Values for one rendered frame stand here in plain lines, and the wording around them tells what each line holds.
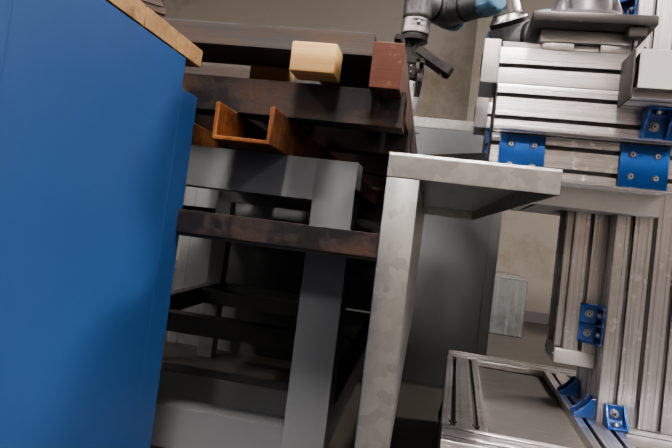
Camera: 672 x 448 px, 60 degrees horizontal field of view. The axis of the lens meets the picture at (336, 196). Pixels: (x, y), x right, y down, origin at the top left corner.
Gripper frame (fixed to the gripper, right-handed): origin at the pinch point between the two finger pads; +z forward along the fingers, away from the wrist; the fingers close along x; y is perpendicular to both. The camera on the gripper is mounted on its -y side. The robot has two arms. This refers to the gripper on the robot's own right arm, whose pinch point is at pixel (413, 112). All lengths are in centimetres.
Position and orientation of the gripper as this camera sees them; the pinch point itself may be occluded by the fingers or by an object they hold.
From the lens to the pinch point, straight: 156.7
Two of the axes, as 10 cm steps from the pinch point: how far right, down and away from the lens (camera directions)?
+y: -9.9, -1.3, -0.7
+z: -1.2, 9.9, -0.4
